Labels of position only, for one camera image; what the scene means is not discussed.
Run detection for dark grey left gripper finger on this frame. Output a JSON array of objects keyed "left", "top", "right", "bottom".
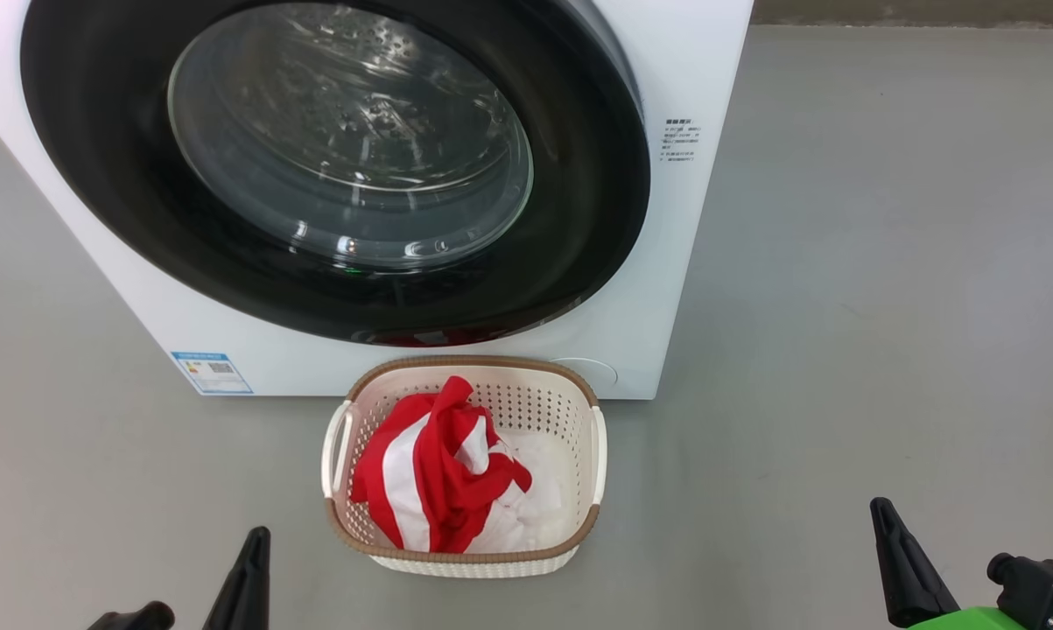
[
  {"left": 202, "top": 526, "right": 271, "bottom": 630},
  {"left": 87, "top": 601, "right": 175, "bottom": 630}
]

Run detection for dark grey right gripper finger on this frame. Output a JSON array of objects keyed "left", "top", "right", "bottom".
[{"left": 870, "top": 497, "right": 960, "bottom": 627}]

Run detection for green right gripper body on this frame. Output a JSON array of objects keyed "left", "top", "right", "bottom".
[{"left": 907, "top": 606, "right": 1021, "bottom": 630}]

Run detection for red and white striped garment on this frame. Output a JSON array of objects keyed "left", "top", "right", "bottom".
[{"left": 351, "top": 376, "right": 566, "bottom": 555}]

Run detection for round glass washer door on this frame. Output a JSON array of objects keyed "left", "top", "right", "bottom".
[{"left": 20, "top": 0, "right": 651, "bottom": 347}]

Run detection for cream perforated laundry basket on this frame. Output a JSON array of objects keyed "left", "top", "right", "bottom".
[{"left": 321, "top": 355, "right": 608, "bottom": 578}]

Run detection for white front-load washing machine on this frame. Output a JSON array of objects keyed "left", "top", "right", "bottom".
[{"left": 0, "top": 0, "right": 755, "bottom": 401}]

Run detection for blue energy label sticker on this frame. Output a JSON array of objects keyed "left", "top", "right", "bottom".
[{"left": 171, "top": 352, "right": 254, "bottom": 396}]

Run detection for printed text notice sticker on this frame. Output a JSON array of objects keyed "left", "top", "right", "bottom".
[{"left": 662, "top": 118, "right": 702, "bottom": 165}]

